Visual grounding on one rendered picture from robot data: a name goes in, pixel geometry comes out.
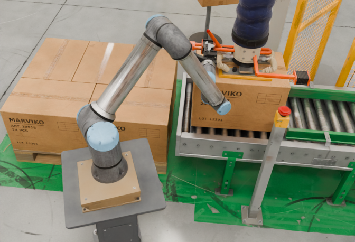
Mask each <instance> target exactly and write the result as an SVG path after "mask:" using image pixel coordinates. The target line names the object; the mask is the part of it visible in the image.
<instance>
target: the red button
mask: <svg viewBox="0 0 355 242"><path fill-rule="evenodd" d="M278 112H279V114H280V116H282V117H286V116H288V115H290V114H291V110H290V108H288V107H287V106H280V107H279V108H278Z"/></svg>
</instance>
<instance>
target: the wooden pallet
mask: <svg viewBox="0 0 355 242"><path fill-rule="evenodd" d="M175 99H176V90H175V98H174V102H175ZM173 110H174V107H173ZM172 123H173V115H172V122H171V131H170V136H171V132H172ZM169 143H170V139H169ZM13 151H14V153H15V156H16V159H17V161H20V162H31V163H43V164H55V165H62V164H61V153H53V152H41V151H29V150H18V149H13ZM168 152H169V147H168ZM168 152H167V156H168ZM154 163H155V167H156V170H157V173H158V174H166V170H167V160H166V162H155V161H154Z"/></svg>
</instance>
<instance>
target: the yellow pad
mask: <svg viewBox="0 0 355 242"><path fill-rule="evenodd" d="M229 68H230V70H229V71H228V72H224V71H223V70H222V69H219V68H218V72H219V78H233V79H247V80H260V81H272V80H273V79H272V78H263V77H257V76H256V75H255V70H254V69H252V70H253V73H240V72H239V68H237V67H229ZM259 72H261V73H262V69H259Z"/></svg>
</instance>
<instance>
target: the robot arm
mask: <svg viewBox="0 0 355 242"><path fill-rule="evenodd" d="M145 29H146V30H145V32H144V33H143V36H142V37H141V38H140V40H139V41H138V43H137V44H136V45H135V47H134V48H133V50H132V51H131V53H130V54H129V56H128V57H127V59H126V60H125V62H124V63H123V64H122V66H121V67H120V69H119V70H118V71H117V73H116V74H115V76H114V77H113V79H112V80H111V82H110V83H109V85H108V86H107V88H106V89H105V90H104V92H103V93H102V95H101V96H100V97H99V99H98V100H97V101H92V102H91V104H87V105H84V106H83V107H81V108H80V110H79V111H78V113H77V118H76V119H77V124H78V127H79V129H80V130H81V132H82V135H83V137H84V139H85V141H86V143H87V145H88V147H89V149H90V152H91V156H92V161H93V163H92V166H91V174H92V176H93V178H94V179H95V180H96V181H98V182H100V183H104V184H110V183H115V182H117V181H119V180H121V179H122V178H123V177H124V176H125V175H126V173H127V171H128V164H127V161H126V159H125V158H124V157H123V156H122V150H121V146H120V140H119V133H118V130H117V128H116V126H115V125H114V124H112V123H113V121H114V120H115V119H116V115H115V112H116V111H117V109H118V108H119V106H120V105H121V104H122V102H123V101H124V100H125V98H126V97H127V95H128V94H129V93H130V91H131V90H132V88H133V87H134V86H135V84H136V83H137V82H138V80H139V78H140V77H141V76H142V74H143V73H144V71H145V70H146V69H147V67H148V66H149V64H150V63H151V62H152V60H153V59H154V58H155V56H156V55H157V53H158V52H159V50H160V49H161V48H162V47H163V48H164V49H165V50H166V52H167V53H168V54H169V55H170V56H171V58H172V59H173V60H175V61H178V62H179V63H180V64H181V66H182V67H183V68H184V70H185V71H186V72H187V73H188V75H189V76H190V77H191V79H192V80H193V81H194V83H195V84H196V85H197V86H198V88H199V89H200V90H201V99H202V101H203V102H204V103H205V104H209V105H210V106H211V107H212V108H213V109H214V110H215V111H216V112H217V113H218V114H219V115H225V114H227V113H228V112H229V111H230V109H231V103H230V102H229V101H228V100H227V99H226V98H225V96H224V95H223V94H222V93H221V91H220V90H219V88H218V87H217V86H216V65H217V51H215V50H211V48H213V47H214V45H213V44H210V43H208V42H206V43H205V48H204V54H203V56H202V55H199V54H197V53H195V52H193V51H192V44H191V42H190V41H189V40H188V38H187V37H186V36H185V35H184V34H183V32H182V31H181V30H180V29H179V28H178V27H177V26H176V25H174V24H173V23H172V22H171V21H170V20H169V19H168V18H167V17H165V16H164V15H161V14H156V15H152V16H151V17H150V18H149V19H148V20H147V21H146V24H145Z"/></svg>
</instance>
